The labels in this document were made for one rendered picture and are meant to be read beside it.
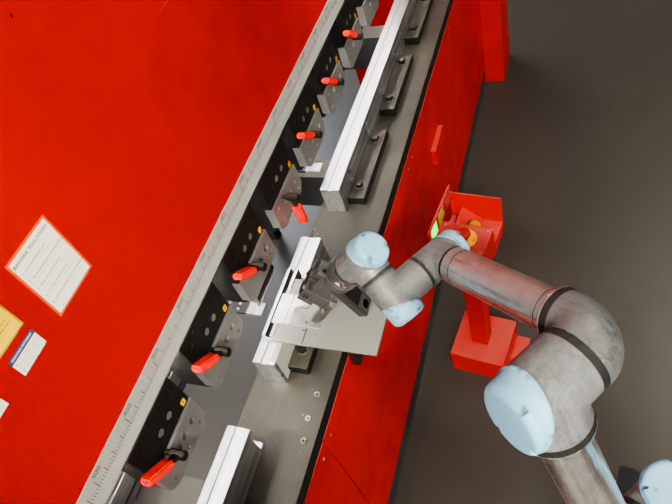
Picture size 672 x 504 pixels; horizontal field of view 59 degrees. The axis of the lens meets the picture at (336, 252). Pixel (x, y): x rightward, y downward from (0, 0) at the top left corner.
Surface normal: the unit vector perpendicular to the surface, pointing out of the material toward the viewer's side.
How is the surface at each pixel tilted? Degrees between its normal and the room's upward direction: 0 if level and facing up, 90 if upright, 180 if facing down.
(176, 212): 90
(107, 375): 90
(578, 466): 67
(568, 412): 59
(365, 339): 0
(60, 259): 90
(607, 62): 0
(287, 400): 0
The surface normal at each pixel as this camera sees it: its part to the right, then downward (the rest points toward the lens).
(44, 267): 0.93, 0.07
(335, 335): -0.25, -0.61
